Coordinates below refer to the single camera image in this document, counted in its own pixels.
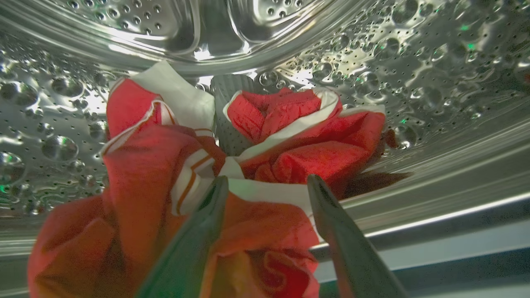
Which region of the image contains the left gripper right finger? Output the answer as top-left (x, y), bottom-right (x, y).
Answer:
top-left (307, 174), bottom-right (409, 298)

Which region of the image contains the white front-load washing machine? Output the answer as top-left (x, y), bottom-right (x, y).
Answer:
top-left (0, 0), bottom-right (530, 298)

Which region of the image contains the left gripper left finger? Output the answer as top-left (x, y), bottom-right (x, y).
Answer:
top-left (136, 175), bottom-right (229, 298)

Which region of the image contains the red and white garment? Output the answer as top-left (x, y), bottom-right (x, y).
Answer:
top-left (27, 61), bottom-right (388, 298)

